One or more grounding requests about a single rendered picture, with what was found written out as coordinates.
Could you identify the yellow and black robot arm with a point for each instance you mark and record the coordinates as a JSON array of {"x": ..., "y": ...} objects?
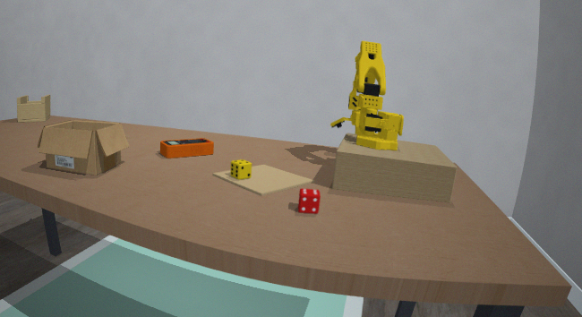
[{"x": 385, "y": 123}]

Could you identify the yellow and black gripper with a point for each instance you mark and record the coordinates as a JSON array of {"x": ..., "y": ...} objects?
[{"x": 354, "y": 119}]

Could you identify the orange digital multimeter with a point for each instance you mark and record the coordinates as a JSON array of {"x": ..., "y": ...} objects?
[{"x": 184, "y": 148}]

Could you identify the red die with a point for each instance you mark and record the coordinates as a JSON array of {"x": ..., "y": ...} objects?
[{"x": 309, "y": 201}]

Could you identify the yellow die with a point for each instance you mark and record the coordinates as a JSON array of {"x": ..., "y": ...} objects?
[{"x": 241, "y": 169}]

